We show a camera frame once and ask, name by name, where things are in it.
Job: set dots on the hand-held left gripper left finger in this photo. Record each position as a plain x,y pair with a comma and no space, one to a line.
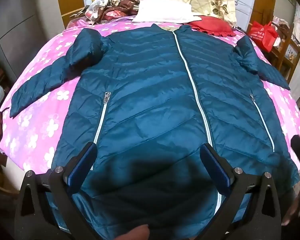
81,165

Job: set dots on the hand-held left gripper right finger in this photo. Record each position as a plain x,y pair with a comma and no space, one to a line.
216,166

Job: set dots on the teal puffer jacket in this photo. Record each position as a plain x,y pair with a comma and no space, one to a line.
152,92

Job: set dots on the person's left hand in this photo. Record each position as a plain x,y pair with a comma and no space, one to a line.
132,233

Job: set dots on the pink floral bed sheet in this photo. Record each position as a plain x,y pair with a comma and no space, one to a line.
40,120

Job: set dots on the wooden chair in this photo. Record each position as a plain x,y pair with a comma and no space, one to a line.
287,52

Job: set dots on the red shopping bag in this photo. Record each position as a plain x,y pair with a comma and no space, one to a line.
261,35

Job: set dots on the red ruffled pillow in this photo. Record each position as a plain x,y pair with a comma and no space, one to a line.
210,25

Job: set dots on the clear plastic bag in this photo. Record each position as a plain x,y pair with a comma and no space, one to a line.
95,8

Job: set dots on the white pillow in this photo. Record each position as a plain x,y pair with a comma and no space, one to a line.
165,11

